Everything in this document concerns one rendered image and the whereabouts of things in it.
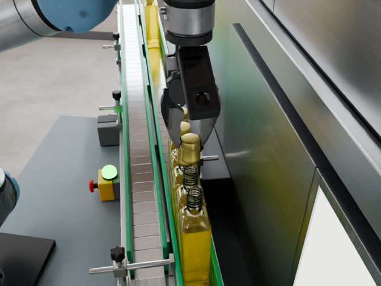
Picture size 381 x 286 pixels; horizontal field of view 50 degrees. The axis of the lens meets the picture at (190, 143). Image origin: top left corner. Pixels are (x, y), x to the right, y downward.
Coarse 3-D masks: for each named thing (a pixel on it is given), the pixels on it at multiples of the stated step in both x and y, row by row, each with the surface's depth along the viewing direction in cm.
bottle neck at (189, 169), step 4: (184, 168) 77; (188, 168) 77; (192, 168) 77; (196, 168) 77; (184, 172) 76; (188, 172) 78; (192, 172) 78; (196, 172) 76; (184, 176) 76; (188, 176) 75; (192, 176) 75; (196, 176) 76; (184, 180) 77; (188, 180) 76; (192, 180) 76; (196, 180) 77; (184, 184) 77; (188, 184) 77; (192, 184) 77; (196, 184) 77; (184, 188) 78
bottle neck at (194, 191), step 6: (186, 192) 72; (192, 192) 73; (198, 192) 73; (186, 198) 72; (192, 198) 71; (198, 198) 71; (192, 204) 72; (198, 204) 72; (186, 210) 75; (192, 210) 73; (198, 210) 73; (192, 216) 73
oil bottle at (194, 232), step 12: (180, 216) 75; (204, 216) 74; (180, 228) 75; (192, 228) 73; (204, 228) 74; (180, 240) 77; (192, 240) 75; (204, 240) 76; (180, 252) 80; (192, 252) 77; (204, 252) 78; (180, 264) 83; (192, 264) 80; (204, 264) 80; (192, 276) 82; (204, 276) 82
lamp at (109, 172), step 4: (104, 168) 121; (108, 168) 120; (112, 168) 121; (104, 172) 120; (108, 172) 120; (112, 172) 120; (116, 172) 122; (104, 176) 120; (108, 176) 120; (112, 176) 120; (116, 176) 122
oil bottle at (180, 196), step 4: (180, 188) 80; (176, 192) 80; (180, 192) 79; (184, 192) 78; (176, 196) 80; (180, 196) 78; (184, 196) 78; (204, 196) 79; (176, 200) 80; (180, 200) 78; (184, 200) 78; (204, 200) 79; (176, 204) 80; (180, 204) 78; (184, 204) 78; (204, 204) 79; (176, 208) 81; (180, 208) 78; (176, 212) 82; (176, 216) 83; (176, 220) 84; (176, 224) 86; (176, 228) 87; (176, 232) 88; (176, 236) 89
